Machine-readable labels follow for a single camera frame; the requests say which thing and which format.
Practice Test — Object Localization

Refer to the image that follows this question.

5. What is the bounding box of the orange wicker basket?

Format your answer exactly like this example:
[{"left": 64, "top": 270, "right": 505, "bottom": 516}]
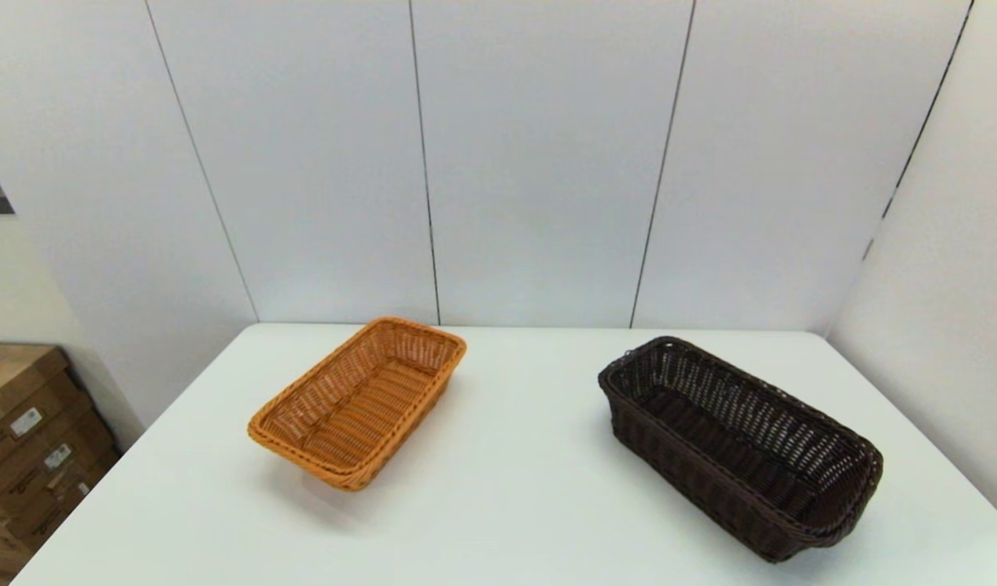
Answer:
[{"left": 247, "top": 316, "right": 468, "bottom": 492}]

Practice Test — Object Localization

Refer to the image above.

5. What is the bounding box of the dark brown wicker basket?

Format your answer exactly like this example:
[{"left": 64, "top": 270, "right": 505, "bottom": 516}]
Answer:
[{"left": 597, "top": 335, "right": 884, "bottom": 564}]

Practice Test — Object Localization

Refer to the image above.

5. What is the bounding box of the cardboard box with white label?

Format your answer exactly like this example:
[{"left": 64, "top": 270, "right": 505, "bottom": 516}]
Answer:
[
  {"left": 2, "top": 446, "right": 125, "bottom": 554},
  {"left": 0, "top": 342, "right": 90, "bottom": 479},
  {"left": 0, "top": 407, "right": 115, "bottom": 518}
]

